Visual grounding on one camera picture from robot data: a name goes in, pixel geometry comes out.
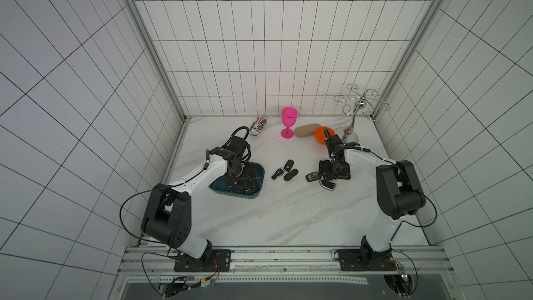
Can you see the black VW flip key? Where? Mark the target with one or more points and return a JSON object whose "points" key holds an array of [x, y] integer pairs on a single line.
{"points": [[289, 165]]}

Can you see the orange plastic bowl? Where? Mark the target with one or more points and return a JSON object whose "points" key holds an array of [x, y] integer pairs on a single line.
{"points": [[320, 135]]}

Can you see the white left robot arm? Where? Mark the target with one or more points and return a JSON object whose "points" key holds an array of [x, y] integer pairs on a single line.
{"points": [[168, 216]]}

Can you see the cork oval block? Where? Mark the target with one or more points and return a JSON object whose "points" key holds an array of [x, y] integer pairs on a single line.
{"points": [[306, 130]]}

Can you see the teal storage box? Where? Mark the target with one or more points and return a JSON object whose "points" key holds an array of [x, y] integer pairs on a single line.
{"points": [[258, 183]]}

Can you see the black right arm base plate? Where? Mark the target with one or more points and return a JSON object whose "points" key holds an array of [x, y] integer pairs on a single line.
{"points": [[365, 258]]}

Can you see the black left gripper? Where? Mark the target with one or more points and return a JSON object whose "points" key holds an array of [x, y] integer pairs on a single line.
{"points": [[230, 178]]}

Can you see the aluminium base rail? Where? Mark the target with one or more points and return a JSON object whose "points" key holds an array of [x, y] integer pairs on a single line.
{"points": [[264, 264]]}

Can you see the black silver flip key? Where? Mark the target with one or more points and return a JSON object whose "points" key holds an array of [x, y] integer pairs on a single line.
{"points": [[328, 185]]}

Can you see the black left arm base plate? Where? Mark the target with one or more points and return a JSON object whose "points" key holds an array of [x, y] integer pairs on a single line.
{"points": [[215, 260]]}

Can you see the black Porsche style key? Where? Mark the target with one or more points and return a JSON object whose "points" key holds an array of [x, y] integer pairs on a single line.
{"points": [[290, 175]]}

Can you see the black BMW key fob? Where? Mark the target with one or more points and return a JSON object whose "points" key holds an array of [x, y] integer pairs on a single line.
{"points": [[313, 176]]}

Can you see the chrome glass holder stand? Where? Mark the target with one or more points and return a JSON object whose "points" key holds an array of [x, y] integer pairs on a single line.
{"points": [[357, 103]]}

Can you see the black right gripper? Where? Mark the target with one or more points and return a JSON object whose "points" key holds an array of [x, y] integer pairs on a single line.
{"points": [[333, 170]]}

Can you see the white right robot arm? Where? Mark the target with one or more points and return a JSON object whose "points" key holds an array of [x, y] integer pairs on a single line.
{"points": [[398, 191]]}

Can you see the silver black Mercedes key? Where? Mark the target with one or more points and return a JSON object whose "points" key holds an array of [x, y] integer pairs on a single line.
{"points": [[279, 172]]}

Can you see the pink plastic wine glass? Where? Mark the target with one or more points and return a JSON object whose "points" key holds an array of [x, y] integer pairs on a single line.
{"points": [[289, 118]]}

